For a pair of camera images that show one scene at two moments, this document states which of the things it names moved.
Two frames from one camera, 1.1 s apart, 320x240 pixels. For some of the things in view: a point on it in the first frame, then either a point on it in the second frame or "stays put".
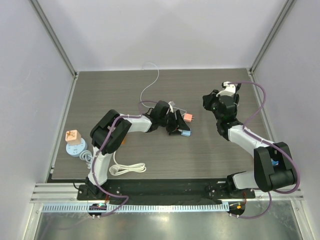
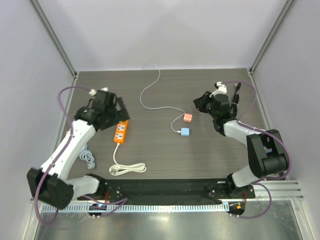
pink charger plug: (188, 117) stays put
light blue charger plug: (187, 133) stays put
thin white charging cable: (146, 88) stays put
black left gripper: (181, 125) → (121, 115)
